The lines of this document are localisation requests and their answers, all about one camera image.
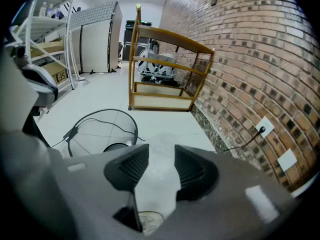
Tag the beige sneaker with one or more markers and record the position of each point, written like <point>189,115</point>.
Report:
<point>150,221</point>

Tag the round bin with plastic liner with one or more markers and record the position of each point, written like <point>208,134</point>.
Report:
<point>115,147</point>

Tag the green exit sign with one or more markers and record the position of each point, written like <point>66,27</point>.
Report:
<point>146,22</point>

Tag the white and black robot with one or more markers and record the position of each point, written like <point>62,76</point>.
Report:
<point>147,69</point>

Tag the flat yellow cardboard box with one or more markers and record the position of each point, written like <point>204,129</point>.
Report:
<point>47,47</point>

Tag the clear plastic bag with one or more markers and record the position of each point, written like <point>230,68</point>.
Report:
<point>160,174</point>

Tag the blank white wall plate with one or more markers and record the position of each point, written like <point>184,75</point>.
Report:
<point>287,159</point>

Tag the wooden rattan shelf cart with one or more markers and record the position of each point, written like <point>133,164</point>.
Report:
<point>162,35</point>

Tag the white wall socket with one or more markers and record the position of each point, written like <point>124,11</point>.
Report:
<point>268,124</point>

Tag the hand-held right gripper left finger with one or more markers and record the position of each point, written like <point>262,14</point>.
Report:
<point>125,174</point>

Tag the white curved floor stand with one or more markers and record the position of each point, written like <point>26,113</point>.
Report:
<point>82,81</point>

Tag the clear plastic water bottle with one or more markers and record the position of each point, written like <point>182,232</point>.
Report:
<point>50,11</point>
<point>58,12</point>
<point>43,9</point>

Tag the white metal shelf rack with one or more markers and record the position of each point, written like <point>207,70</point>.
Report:
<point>47,21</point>

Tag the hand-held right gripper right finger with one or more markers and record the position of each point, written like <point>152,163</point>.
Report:
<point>197,179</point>

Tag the black power adapter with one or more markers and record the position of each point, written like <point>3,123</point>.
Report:
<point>71,133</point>

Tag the white wall switch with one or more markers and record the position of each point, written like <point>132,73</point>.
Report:
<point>206,6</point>

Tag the black glass door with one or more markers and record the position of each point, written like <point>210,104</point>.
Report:
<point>128,34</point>

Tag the printed cardboard box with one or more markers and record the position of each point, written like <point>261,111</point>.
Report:
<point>56,72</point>

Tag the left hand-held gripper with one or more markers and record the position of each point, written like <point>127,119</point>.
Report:
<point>15,96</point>

